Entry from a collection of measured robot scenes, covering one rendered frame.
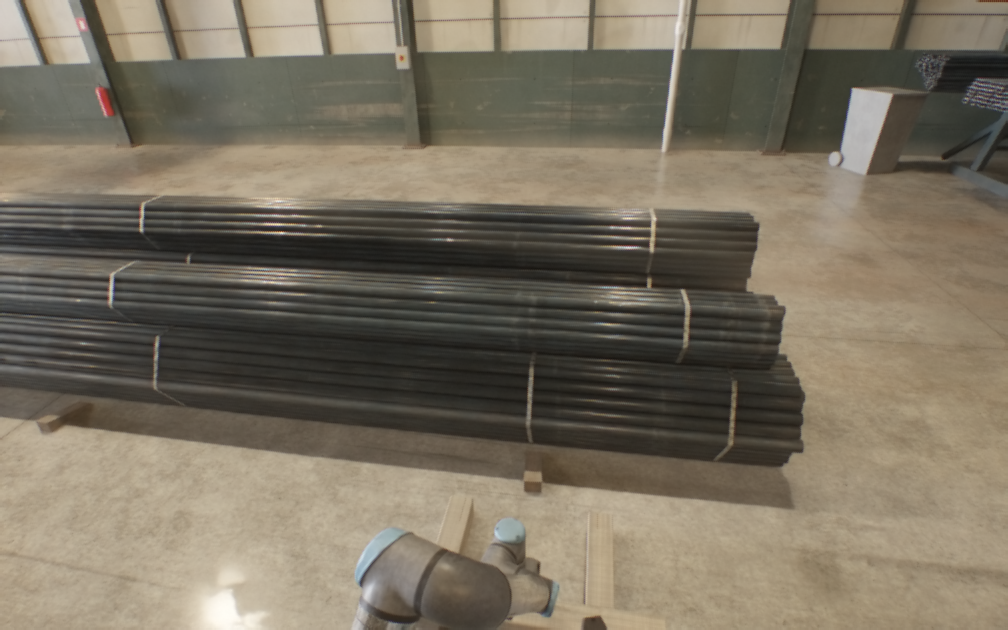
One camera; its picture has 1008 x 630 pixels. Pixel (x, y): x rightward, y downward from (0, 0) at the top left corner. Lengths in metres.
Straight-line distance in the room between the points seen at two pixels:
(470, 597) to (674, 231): 2.06
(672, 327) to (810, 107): 7.69
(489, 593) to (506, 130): 8.70
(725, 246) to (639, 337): 0.68
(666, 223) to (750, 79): 6.89
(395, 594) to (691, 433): 1.73
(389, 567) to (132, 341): 2.57
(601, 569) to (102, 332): 2.83
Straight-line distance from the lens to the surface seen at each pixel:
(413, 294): 2.41
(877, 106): 8.70
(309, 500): 2.64
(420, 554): 0.99
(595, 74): 9.09
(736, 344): 2.38
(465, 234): 2.67
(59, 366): 3.71
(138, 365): 3.34
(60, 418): 3.80
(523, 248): 2.61
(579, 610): 1.95
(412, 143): 9.57
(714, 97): 9.31
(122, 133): 12.80
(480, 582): 0.98
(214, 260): 3.48
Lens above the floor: 1.89
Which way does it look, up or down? 30 degrees down
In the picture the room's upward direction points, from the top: 1 degrees counter-clockwise
